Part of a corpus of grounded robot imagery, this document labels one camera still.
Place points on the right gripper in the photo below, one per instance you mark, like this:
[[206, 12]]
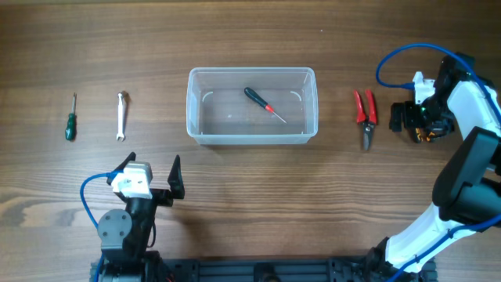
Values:
[[408, 108]]

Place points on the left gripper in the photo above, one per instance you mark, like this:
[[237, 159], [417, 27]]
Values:
[[165, 197]]

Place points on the orange black long-nose pliers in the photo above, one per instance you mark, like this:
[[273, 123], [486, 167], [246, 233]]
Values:
[[419, 135]]

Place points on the red handled cutting pliers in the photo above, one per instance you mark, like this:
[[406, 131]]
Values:
[[369, 121]]

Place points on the black red screwdriver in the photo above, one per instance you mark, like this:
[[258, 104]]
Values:
[[251, 94]]

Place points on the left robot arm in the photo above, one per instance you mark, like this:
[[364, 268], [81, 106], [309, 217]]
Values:
[[127, 235]]

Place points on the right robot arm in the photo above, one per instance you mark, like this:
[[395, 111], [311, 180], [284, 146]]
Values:
[[464, 202]]

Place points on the clear plastic container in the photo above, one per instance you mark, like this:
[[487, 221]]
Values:
[[219, 113]]

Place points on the small silver wrench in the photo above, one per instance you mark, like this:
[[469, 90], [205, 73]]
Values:
[[121, 109]]

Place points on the green handled screwdriver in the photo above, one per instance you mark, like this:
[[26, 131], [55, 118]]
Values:
[[71, 128]]

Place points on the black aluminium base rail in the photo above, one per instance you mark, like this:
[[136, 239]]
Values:
[[336, 269]]

